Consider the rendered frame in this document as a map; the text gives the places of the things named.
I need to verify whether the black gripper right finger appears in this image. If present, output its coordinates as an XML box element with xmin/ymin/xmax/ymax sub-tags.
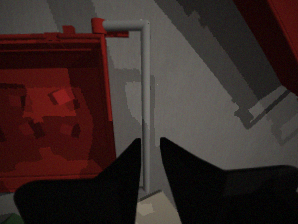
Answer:
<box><xmin>160</xmin><ymin>137</ymin><xmax>298</xmax><ymax>224</ymax></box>

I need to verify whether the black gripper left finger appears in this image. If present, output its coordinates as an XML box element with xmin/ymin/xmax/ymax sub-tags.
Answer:
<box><xmin>13</xmin><ymin>138</ymin><xmax>141</xmax><ymax>224</ymax></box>

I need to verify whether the beige flat square tile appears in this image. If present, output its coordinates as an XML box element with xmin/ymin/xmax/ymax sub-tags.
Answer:
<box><xmin>135</xmin><ymin>190</ymin><xmax>182</xmax><ymax>224</ymax></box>

